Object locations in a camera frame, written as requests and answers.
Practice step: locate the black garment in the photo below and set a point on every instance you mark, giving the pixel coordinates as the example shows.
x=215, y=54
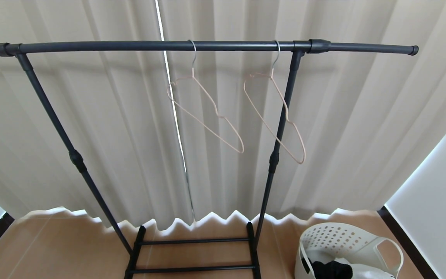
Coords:
x=331, y=270

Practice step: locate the pink clothes hanger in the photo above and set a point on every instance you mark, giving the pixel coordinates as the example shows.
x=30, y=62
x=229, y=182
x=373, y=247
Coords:
x=192, y=73
x=272, y=73

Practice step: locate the black clothes rack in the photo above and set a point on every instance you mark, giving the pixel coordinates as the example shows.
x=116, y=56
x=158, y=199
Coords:
x=168, y=46

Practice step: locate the white laundry basket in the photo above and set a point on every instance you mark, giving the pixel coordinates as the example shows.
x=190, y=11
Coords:
x=331, y=240

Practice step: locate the beige curtain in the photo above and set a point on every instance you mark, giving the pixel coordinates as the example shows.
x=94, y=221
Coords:
x=91, y=116

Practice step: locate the white garment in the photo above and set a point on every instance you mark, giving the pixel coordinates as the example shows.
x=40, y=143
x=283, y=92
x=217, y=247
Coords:
x=370, y=273

